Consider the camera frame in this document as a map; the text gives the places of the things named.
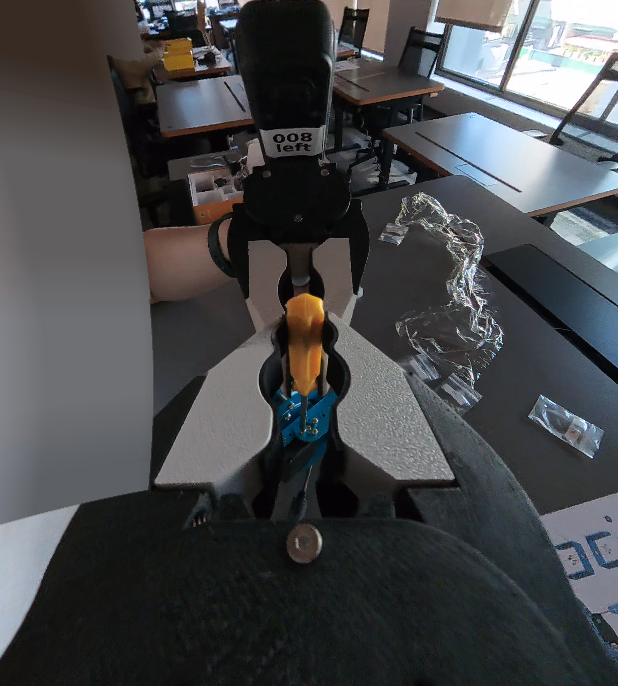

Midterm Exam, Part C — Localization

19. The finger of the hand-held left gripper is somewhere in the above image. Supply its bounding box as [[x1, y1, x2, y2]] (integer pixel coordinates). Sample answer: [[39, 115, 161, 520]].
[[309, 236, 364, 326], [247, 240, 296, 334]]

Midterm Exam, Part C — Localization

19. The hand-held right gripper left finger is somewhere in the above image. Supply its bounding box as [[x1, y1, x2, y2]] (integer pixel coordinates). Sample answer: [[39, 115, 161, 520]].
[[151, 316, 289, 503]]

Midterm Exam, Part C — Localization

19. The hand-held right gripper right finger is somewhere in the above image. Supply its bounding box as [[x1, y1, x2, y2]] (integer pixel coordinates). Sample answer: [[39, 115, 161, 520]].
[[322, 314, 457, 497]]

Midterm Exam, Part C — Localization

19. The blue metal toy robot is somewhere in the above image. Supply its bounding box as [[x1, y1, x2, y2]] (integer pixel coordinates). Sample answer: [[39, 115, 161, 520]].
[[269, 386, 342, 486]]

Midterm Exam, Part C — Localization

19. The orange-handled screwdriver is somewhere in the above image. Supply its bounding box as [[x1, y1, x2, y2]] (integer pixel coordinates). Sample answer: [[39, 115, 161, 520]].
[[285, 292, 326, 432]]

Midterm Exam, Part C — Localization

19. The person's left forearm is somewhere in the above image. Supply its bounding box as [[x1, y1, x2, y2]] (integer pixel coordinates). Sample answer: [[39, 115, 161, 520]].
[[144, 222, 235, 304]]

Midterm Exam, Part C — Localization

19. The dark grey desk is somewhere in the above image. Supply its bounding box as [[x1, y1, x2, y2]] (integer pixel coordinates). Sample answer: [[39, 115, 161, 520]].
[[151, 174, 618, 521]]

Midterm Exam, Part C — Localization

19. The grey desk wooden edge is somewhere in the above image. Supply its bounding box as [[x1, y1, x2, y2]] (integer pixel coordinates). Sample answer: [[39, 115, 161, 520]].
[[333, 56, 445, 106], [156, 75, 254, 138], [154, 48, 233, 82], [383, 113, 618, 218]]

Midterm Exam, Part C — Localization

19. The black wristband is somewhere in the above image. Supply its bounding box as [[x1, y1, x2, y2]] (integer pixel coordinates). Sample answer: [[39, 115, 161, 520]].
[[206, 214, 237, 279]]

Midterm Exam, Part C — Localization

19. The clear bag of dark nuts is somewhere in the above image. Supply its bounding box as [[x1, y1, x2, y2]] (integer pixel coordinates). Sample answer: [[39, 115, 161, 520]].
[[438, 373, 483, 414]]

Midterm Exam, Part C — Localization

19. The cardboard box white foam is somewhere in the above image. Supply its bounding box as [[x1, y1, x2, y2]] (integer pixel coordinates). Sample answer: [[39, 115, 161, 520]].
[[188, 170, 246, 225]]

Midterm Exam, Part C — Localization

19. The crumpled clear plastic wrap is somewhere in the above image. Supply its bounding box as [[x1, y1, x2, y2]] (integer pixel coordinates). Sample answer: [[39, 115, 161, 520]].
[[395, 192, 504, 388]]

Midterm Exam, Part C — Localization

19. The yellow box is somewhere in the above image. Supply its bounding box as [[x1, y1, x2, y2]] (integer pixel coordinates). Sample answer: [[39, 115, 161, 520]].
[[161, 38, 194, 71]]

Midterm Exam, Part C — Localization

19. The black chair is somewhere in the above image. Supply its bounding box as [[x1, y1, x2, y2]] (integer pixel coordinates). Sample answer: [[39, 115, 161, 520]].
[[399, 27, 444, 76], [549, 51, 618, 161], [338, 6, 370, 54]]

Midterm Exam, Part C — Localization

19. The printed instruction sheet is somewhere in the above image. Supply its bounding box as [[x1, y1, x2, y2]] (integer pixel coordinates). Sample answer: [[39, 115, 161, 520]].
[[542, 485, 618, 686]]

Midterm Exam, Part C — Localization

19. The beige roller blind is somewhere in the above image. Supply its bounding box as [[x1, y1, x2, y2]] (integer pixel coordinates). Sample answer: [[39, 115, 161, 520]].
[[435, 0, 514, 31]]

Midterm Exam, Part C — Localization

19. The large window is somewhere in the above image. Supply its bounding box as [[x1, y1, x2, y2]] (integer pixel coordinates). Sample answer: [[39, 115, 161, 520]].
[[440, 0, 618, 135]]

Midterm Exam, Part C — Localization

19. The black cable plug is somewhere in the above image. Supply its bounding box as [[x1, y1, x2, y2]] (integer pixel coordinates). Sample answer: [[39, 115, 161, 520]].
[[289, 465, 316, 520]]

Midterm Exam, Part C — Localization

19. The black desk cable cover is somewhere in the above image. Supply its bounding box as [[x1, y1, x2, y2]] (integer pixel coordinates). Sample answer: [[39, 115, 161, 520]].
[[483, 244, 618, 378]]

